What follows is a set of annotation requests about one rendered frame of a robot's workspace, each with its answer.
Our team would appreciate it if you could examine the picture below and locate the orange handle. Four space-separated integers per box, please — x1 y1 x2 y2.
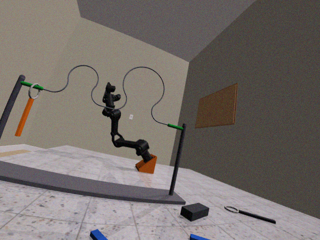
14 83 41 137

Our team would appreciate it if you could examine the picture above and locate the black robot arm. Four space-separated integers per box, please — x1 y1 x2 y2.
102 94 153 163

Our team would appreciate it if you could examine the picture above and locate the white loop with blue handle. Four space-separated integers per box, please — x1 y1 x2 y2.
90 229 108 240
190 234 210 240

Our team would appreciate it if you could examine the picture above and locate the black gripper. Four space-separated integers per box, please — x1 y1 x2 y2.
102 82 116 103

